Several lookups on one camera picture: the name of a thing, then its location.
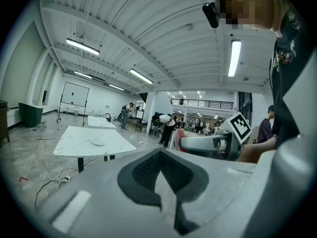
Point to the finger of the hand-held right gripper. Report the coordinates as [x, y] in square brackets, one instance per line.
[200, 144]

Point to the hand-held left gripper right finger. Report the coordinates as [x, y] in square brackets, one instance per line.
[223, 182]

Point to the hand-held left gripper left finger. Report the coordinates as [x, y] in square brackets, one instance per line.
[99, 207]

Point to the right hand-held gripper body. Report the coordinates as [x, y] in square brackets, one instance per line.
[239, 129]

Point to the red block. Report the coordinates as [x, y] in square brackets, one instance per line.
[180, 139]

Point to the person's right forearm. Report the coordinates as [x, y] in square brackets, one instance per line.
[255, 150]

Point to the black balcony railing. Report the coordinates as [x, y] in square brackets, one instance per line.
[205, 103]

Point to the white power strip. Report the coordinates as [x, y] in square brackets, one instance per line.
[65, 179]

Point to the person's black printed shirt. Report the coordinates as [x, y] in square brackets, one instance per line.
[280, 83]

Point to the white marble table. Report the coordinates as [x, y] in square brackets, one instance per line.
[100, 122]
[81, 142]

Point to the long ceiling light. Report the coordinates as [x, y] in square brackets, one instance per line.
[234, 58]
[83, 46]
[116, 87]
[141, 76]
[83, 75]

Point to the rolling whiteboard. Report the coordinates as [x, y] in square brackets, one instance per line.
[74, 94]

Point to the person's head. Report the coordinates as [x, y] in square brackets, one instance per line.
[250, 4]

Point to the black head-worn camera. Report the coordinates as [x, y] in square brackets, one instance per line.
[210, 15]

